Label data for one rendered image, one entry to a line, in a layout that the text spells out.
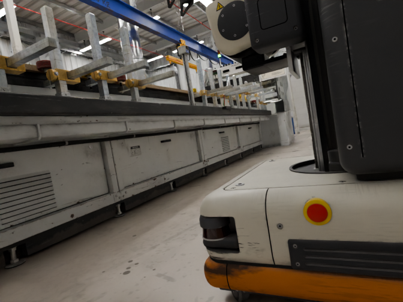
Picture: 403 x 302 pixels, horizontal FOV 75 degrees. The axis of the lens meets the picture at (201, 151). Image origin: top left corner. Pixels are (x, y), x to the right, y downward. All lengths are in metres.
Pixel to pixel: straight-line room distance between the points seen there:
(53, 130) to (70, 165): 0.35
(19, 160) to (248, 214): 1.15
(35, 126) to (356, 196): 1.15
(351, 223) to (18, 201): 1.32
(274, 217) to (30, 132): 1.01
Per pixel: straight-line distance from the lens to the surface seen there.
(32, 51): 1.13
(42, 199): 1.53
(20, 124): 1.26
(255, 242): 0.62
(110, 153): 1.77
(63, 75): 1.38
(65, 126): 1.36
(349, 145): 0.58
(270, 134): 5.35
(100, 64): 1.24
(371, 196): 0.57
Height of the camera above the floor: 0.42
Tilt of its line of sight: 3 degrees down
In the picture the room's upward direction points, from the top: 9 degrees counter-clockwise
